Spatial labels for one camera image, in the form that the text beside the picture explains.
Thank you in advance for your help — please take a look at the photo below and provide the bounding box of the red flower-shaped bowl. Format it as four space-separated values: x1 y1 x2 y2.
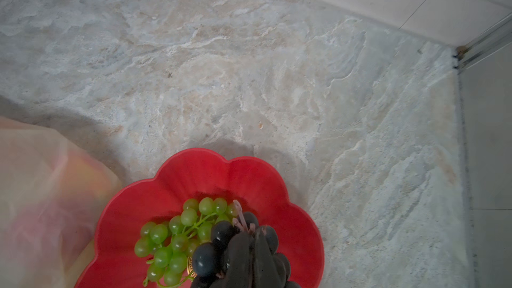
75 147 325 288

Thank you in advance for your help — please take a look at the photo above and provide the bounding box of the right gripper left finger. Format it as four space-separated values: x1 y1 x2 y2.
210 232 252 288

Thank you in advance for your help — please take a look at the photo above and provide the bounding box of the dark grape bunch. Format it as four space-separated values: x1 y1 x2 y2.
191 199 303 288

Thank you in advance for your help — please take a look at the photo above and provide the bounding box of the green grape bunch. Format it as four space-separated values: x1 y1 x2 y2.
134 197 237 287

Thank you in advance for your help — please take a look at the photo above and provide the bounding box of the cream plastic bag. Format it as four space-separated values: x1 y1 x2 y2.
1 117 121 287

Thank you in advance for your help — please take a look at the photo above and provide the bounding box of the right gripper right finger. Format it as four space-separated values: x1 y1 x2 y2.
253 225 300 288

